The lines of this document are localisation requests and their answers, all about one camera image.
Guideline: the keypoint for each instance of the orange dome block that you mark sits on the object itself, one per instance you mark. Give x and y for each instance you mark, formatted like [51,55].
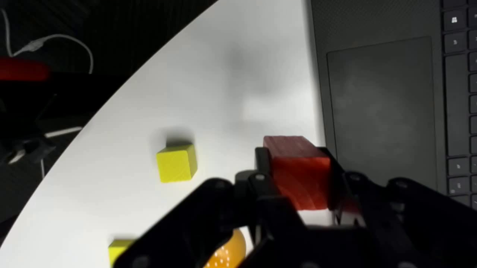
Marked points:
[229,253]

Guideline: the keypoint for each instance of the yellow rectangular block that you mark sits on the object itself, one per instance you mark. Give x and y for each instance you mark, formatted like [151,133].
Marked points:
[118,251]

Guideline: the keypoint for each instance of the red rectangular block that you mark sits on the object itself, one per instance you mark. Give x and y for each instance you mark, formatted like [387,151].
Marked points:
[299,169]

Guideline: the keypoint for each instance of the black laptop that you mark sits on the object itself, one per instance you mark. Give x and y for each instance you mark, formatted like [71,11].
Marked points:
[393,99]

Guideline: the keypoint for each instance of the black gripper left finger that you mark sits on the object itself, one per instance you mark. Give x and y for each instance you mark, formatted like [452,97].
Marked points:
[224,218]

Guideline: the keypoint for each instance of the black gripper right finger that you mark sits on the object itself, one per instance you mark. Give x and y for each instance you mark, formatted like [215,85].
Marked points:
[412,224]

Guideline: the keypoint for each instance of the yellow cube block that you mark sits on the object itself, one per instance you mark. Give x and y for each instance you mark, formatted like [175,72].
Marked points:
[177,163]

